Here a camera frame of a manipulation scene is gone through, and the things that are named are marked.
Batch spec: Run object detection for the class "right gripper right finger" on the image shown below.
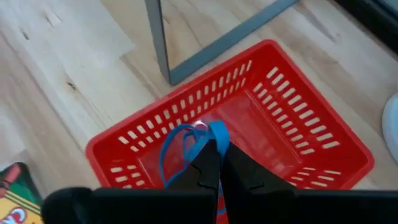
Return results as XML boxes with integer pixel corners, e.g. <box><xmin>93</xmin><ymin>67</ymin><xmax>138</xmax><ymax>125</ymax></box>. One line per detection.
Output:
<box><xmin>220</xmin><ymin>142</ymin><xmax>299</xmax><ymax>192</ymax></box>

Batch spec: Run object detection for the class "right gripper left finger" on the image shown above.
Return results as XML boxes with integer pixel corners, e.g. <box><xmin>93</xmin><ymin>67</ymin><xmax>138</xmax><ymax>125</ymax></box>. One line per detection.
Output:
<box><xmin>166</xmin><ymin>139</ymin><xmax>221</xmax><ymax>192</ymax></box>

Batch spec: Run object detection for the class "red plastic basket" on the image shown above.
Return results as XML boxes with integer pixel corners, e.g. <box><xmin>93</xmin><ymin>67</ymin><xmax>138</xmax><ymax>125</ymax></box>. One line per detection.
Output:
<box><xmin>85</xmin><ymin>39</ymin><xmax>376</xmax><ymax>224</ymax></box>

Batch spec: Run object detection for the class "grey perforated metal riser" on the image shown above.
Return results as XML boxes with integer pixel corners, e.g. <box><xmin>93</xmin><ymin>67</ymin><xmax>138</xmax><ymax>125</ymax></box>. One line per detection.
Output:
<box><xmin>144</xmin><ymin>0</ymin><xmax>301</xmax><ymax>85</ymax></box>

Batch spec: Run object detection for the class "yellow Crayola crayon box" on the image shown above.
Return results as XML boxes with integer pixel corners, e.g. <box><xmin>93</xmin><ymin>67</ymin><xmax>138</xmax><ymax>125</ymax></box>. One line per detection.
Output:
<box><xmin>0</xmin><ymin>161</ymin><xmax>44</xmax><ymax>224</ymax></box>

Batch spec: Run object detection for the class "black aluminium table frame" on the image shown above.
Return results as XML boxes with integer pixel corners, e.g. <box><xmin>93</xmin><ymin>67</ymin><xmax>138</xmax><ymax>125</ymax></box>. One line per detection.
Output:
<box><xmin>334</xmin><ymin>0</ymin><xmax>398</xmax><ymax>55</ymax></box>

